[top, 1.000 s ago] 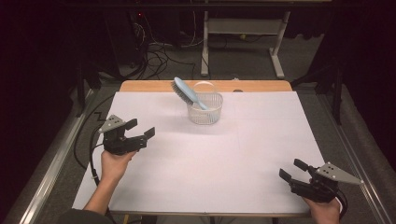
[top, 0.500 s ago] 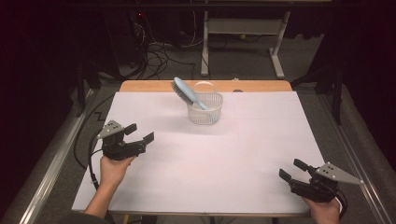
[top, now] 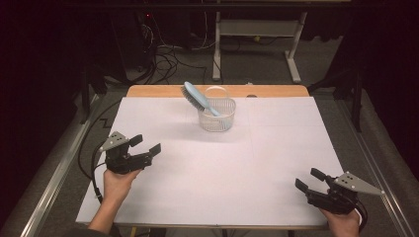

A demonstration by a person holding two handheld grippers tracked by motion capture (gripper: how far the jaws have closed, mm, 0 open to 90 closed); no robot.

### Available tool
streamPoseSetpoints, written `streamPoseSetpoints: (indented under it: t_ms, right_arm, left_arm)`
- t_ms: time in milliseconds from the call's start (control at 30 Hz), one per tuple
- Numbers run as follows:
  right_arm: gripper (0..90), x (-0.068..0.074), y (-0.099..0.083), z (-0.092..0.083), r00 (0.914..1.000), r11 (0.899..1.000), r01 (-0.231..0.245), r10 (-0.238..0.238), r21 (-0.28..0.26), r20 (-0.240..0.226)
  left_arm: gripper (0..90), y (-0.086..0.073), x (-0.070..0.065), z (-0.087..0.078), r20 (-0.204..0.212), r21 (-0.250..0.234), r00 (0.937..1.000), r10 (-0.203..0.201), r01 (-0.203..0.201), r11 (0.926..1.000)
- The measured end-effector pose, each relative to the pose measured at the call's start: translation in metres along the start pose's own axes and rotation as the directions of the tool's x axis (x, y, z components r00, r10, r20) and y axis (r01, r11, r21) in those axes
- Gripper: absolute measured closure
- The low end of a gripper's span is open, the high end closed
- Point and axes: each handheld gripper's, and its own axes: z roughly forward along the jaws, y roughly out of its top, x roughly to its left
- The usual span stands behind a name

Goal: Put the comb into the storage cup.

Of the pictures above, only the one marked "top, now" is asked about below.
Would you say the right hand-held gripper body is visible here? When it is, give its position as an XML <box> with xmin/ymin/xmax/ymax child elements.
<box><xmin>305</xmin><ymin>170</ymin><xmax>385</xmax><ymax>215</ymax></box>

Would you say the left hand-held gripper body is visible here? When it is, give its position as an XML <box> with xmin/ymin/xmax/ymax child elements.
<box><xmin>98</xmin><ymin>130</ymin><xmax>154</xmax><ymax>175</ymax></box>

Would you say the light blue hairbrush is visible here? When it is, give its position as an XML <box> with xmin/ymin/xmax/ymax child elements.
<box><xmin>180</xmin><ymin>80</ymin><xmax>222</xmax><ymax>119</ymax></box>

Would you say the white plastic mesh basket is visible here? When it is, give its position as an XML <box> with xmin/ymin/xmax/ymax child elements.
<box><xmin>197</xmin><ymin>85</ymin><xmax>237</xmax><ymax>133</ymax></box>

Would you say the person's left hand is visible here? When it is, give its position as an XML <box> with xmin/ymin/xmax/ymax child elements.
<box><xmin>103</xmin><ymin>167</ymin><xmax>143</xmax><ymax>205</ymax></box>

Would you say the person's right hand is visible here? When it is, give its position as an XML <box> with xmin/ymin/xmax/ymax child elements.
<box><xmin>320</xmin><ymin>208</ymin><xmax>363</xmax><ymax>237</ymax></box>

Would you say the white table cover sheet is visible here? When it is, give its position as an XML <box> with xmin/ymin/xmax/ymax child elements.
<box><xmin>75</xmin><ymin>96</ymin><xmax>345</xmax><ymax>228</ymax></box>

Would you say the black stand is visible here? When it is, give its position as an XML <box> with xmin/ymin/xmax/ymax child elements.
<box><xmin>78</xmin><ymin>63</ymin><xmax>109</xmax><ymax>124</ymax></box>
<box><xmin>307</xmin><ymin>65</ymin><xmax>366</xmax><ymax>133</ymax></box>

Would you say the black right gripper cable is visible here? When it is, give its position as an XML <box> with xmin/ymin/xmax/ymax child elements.
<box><xmin>353</xmin><ymin>199</ymin><xmax>369</xmax><ymax>232</ymax></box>

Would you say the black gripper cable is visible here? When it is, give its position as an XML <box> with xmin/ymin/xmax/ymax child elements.
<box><xmin>90</xmin><ymin>141</ymin><xmax>111</xmax><ymax>203</ymax></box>
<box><xmin>353</xmin><ymin>199</ymin><xmax>369</xmax><ymax>232</ymax></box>

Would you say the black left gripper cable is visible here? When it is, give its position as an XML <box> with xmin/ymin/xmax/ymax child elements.
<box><xmin>90</xmin><ymin>141</ymin><xmax>111</xmax><ymax>203</ymax></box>

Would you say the long black floor cable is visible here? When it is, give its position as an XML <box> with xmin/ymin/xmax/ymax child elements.
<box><xmin>77</xmin><ymin>100</ymin><xmax>123</xmax><ymax>181</ymax></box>

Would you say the metal floor rail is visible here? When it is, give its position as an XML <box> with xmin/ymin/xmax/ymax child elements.
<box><xmin>335</xmin><ymin>98</ymin><xmax>417</xmax><ymax>237</ymax></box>
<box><xmin>19</xmin><ymin>94</ymin><xmax>101</xmax><ymax>237</ymax></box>

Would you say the tangle of floor cables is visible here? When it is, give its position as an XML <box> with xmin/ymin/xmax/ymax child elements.
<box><xmin>137</xmin><ymin>13</ymin><xmax>218</xmax><ymax>85</ymax></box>

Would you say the white metal desk frame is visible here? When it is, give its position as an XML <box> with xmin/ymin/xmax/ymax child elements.
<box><xmin>211</xmin><ymin>11</ymin><xmax>309</xmax><ymax>84</ymax></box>

